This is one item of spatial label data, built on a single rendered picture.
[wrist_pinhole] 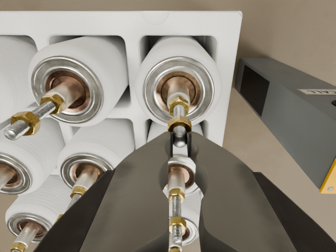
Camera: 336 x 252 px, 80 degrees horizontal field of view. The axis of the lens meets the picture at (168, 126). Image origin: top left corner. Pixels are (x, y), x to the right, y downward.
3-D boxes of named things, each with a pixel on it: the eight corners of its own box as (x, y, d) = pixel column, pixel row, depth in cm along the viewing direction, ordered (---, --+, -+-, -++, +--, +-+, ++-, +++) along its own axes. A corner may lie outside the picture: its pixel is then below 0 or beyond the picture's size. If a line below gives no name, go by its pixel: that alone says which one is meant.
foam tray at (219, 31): (20, 12, 40) (-78, 10, 25) (216, 12, 40) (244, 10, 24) (67, 164, 59) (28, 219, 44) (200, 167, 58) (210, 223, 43)
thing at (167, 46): (184, 93, 40) (191, 144, 25) (141, 69, 38) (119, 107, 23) (213, 49, 36) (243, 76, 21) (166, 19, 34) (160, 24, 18)
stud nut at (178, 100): (183, 93, 18) (184, 96, 17) (192, 108, 19) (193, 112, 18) (164, 103, 18) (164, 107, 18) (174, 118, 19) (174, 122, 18)
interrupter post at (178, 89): (181, 106, 23) (182, 119, 20) (163, 95, 22) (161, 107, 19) (193, 88, 22) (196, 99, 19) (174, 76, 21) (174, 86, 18)
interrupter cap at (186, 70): (188, 133, 24) (189, 136, 24) (131, 103, 23) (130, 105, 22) (228, 79, 21) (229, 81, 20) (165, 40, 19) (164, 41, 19)
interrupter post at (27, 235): (43, 226, 34) (31, 246, 31) (36, 232, 35) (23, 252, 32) (30, 219, 33) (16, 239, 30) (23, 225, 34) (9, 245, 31)
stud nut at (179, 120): (185, 111, 15) (185, 116, 14) (196, 129, 15) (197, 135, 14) (162, 123, 15) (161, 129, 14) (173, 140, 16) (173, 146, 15)
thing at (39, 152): (61, 140, 47) (3, 204, 31) (33, 104, 42) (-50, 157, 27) (96, 126, 45) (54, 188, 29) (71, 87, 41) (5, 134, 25)
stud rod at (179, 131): (180, 92, 20) (182, 133, 13) (185, 101, 20) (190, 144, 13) (171, 97, 20) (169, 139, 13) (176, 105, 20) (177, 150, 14)
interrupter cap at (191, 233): (204, 236, 34) (205, 240, 33) (164, 247, 36) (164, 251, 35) (186, 208, 31) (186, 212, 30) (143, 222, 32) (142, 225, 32)
